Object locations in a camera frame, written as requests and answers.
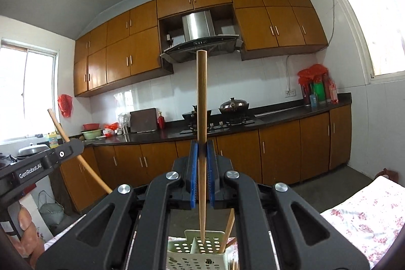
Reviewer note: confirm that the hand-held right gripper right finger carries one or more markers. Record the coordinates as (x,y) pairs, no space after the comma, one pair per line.
(212,175)

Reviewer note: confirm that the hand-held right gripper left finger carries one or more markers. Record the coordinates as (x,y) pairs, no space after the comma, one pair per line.
(193,175)

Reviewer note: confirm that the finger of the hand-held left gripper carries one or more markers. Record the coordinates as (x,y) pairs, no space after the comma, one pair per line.
(193,175)
(63,151)

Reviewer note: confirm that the wooden chopstick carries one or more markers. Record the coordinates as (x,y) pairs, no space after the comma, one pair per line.
(228,230)
(95,176)
(234,264)
(201,99)

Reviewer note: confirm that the green perforated utensil holder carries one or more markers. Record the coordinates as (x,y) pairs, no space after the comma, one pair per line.
(189,257)

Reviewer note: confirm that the person's left hand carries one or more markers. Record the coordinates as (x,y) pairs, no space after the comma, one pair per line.
(27,225)

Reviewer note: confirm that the yellow detergent bottle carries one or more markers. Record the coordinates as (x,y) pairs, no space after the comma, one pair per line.
(53,140)

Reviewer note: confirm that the silver pan lid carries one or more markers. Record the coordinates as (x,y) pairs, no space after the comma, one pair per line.
(31,149)

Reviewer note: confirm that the green plastic basin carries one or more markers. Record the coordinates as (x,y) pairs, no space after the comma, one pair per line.
(91,134)

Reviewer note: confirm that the red plastic basin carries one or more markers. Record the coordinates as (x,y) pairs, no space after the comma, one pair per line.
(91,126)

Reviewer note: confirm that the black gas stove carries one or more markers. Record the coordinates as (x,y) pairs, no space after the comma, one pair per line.
(221,126)

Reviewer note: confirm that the red and white plastic bag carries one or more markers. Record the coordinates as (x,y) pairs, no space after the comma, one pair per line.
(110,130)

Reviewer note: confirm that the black kitchen countertop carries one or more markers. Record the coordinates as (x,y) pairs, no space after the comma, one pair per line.
(152,137)

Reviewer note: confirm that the black wok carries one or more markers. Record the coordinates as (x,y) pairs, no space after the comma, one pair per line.
(189,115)

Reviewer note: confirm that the small red bottle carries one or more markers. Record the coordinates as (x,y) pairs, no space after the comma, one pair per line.
(161,121)

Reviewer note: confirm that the metal cup with kitchen tools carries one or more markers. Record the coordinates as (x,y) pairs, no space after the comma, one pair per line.
(124,124)

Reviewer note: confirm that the small sliding window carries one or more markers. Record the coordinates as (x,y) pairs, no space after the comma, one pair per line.
(31,93)

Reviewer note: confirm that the wooden lower kitchen cabinets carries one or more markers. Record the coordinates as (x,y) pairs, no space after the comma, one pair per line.
(278,149)

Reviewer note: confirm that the dark pot with lid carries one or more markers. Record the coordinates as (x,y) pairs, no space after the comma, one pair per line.
(234,106)

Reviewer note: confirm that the dark cutting board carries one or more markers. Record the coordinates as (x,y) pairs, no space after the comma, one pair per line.
(144,119)

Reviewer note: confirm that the dark red bottle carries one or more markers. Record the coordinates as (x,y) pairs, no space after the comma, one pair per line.
(305,93)

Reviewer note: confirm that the small blue box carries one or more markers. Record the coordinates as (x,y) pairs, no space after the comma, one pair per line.
(314,100)

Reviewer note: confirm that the green bottle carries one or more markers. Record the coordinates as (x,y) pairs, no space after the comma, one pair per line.
(319,93)

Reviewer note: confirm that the red plastic bag over bottles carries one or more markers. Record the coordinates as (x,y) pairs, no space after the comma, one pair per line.
(311,71)

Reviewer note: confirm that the red labelled bottle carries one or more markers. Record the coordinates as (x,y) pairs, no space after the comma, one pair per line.
(333,92)

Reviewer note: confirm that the steel range hood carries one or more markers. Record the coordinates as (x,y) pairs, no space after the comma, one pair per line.
(196,26)

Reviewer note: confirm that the floral pink white tablecloth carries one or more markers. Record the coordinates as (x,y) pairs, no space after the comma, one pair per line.
(364,216)

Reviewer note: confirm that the brown chair back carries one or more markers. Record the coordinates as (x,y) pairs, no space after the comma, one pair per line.
(387,176)

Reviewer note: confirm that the large bright window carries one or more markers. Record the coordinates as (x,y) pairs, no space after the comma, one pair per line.
(376,10)

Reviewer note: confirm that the red plastic bag on wall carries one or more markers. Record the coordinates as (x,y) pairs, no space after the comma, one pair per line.
(65,105)

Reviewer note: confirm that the white wall socket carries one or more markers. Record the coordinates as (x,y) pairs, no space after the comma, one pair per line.
(290,93)

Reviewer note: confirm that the wooden upper wall cabinets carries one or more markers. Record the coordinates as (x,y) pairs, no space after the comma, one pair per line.
(139,51)

